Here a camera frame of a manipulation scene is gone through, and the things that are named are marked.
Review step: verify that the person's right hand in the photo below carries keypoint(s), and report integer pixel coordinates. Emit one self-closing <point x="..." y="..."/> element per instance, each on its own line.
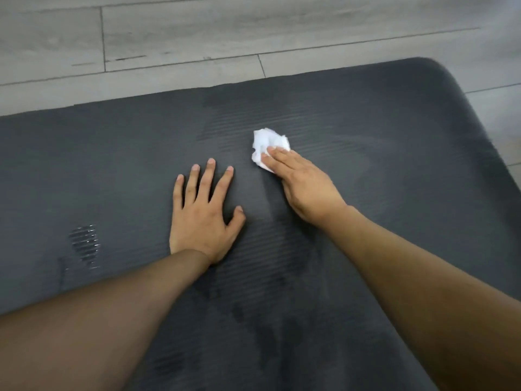
<point x="309" y="191"/>

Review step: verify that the person's left hand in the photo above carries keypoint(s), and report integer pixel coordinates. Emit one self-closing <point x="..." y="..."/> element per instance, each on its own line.
<point x="199" y="223"/>

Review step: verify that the white wipe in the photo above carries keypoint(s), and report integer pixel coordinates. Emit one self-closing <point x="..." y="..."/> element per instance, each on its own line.
<point x="266" y="140"/>

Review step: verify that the dark grey yoga mat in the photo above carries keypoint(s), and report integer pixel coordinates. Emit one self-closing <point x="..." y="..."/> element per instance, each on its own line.
<point x="407" y="158"/>

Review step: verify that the person's right forearm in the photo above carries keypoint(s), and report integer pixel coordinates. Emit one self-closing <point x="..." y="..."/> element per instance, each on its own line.
<point x="427" y="289"/>

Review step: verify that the person's left forearm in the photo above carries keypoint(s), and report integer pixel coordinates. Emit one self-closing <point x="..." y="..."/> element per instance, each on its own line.
<point x="89" y="329"/>

